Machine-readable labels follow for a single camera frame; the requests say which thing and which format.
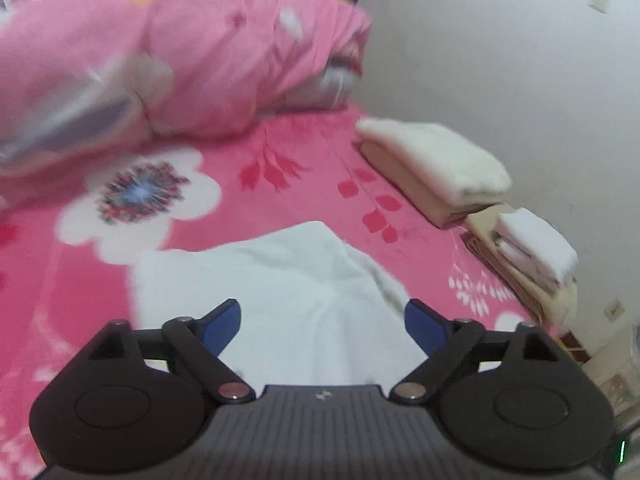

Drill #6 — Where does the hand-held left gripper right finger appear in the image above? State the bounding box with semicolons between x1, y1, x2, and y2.
389;299;563;405

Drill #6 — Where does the white and tan folded stack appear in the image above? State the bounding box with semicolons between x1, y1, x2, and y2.
464;202;579;327

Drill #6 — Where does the white shirt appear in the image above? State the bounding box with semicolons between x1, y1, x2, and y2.
131;220;432;387

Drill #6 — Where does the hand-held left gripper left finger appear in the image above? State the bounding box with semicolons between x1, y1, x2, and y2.
82;299;255;403

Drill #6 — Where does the pink floral quilt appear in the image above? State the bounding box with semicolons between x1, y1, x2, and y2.
0;0;374;177

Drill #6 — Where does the beige folded garment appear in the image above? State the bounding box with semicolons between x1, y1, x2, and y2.
359;139;482;229

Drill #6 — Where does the cream fleece folded garment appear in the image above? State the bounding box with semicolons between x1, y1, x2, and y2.
354;116;514;207

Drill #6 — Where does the pink flower print blanket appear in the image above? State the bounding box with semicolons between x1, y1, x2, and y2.
0;102;566;480

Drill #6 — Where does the small white folded garment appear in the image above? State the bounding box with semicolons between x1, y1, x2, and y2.
494;207;582;292

